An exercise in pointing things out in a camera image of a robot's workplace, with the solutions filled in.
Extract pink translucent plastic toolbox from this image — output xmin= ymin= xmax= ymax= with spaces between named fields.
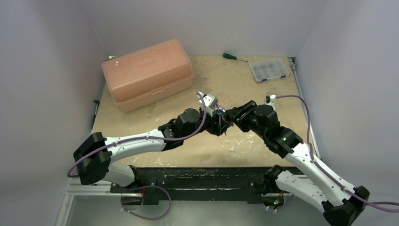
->
xmin=101 ymin=39 xmax=195 ymax=112

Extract clear plastic organizer box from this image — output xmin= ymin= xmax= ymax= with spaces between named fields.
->
xmin=249 ymin=57 xmax=290 ymax=83

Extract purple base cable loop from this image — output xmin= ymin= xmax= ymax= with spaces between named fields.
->
xmin=120 ymin=183 xmax=173 ymax=220

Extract blue handled pliers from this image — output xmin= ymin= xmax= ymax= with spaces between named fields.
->
xmin=215 ymin=106 xmax=226 ymax=114

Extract green handled screwdriver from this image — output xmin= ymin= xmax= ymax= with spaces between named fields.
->
xmin=222 ymin=53 xmax=248 ymax=62

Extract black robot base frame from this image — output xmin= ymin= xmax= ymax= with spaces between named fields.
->
xmin=110 ymin=165 xmax=284 ymax=205

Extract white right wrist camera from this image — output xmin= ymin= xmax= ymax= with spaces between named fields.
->
xmin=264 ymin=95 xmax=277 ymax=111

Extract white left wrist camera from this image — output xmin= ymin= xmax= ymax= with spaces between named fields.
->
xmin=197 ymin=92 xmax=219 ymax=117

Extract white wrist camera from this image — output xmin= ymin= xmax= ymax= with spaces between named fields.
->
xmin=264 ymin=95 xmax=277 ymax=111
xmin=197 ymin=92 xmax=219 ymax=117

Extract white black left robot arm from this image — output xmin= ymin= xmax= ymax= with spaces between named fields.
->
xmin=73 ymin=108 xmax=233 ymax=193

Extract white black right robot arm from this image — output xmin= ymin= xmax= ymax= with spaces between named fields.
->
xmin=225 ymin=101 xmax=370 ymax=226

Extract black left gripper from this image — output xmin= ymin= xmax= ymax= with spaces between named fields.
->
xmin=183 ymin=107 xmax=230 ymax=140

